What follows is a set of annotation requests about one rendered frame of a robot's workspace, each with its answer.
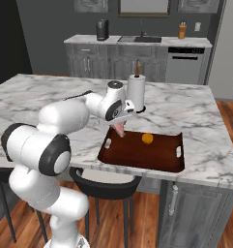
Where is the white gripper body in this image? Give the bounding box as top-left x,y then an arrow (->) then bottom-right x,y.
105,116 -> 128,128

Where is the pink raw steak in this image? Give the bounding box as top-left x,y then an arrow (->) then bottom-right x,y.
113,122 -> 127,139

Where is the dark brown serving tray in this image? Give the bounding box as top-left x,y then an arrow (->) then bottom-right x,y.
97,126 -> 186,173

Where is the orange fruit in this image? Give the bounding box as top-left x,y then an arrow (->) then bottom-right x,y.
141,133 -> 155,145

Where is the white paper towel roll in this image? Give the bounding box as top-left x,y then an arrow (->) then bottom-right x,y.
126,73 -> 147,112

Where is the wooden paper towel holder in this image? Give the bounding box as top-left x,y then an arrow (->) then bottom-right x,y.
133,60 -> 148,114

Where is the grey run of cupboards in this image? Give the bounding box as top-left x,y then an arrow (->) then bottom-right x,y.
63,34 -> 214,86

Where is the black bar stool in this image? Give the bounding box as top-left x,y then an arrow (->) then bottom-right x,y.
0,156 -> 48,244
69,167 -> 143,248

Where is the white dishwasher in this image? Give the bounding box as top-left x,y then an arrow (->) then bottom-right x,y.
164,46 -> 212,86

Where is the black sink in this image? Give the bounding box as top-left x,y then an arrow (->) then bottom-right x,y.
133,36 -> 162,44

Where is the black coffee machine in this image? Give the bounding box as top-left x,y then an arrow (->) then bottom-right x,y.
95,18 -> 110,42

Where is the dark tap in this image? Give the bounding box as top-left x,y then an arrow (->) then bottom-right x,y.
139,18 -> 145,38

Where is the wooden knife block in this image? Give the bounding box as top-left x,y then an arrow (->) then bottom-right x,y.
177,21 -> 188,41

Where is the dark framed window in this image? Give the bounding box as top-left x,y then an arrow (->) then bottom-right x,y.
117,0 -> 172,18

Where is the grey island cupboard door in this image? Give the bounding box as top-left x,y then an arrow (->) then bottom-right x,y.
158,179 -> 233,248

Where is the white tall fridge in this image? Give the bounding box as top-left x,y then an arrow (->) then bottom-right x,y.
207,0 -> 233,102

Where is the silver cupboard door handle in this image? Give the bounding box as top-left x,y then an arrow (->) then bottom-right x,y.
168,184 -> 180,217

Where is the grey wall cupboard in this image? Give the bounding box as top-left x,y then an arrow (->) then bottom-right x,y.
73,0 -> 109,14
176,0 -> 221,15

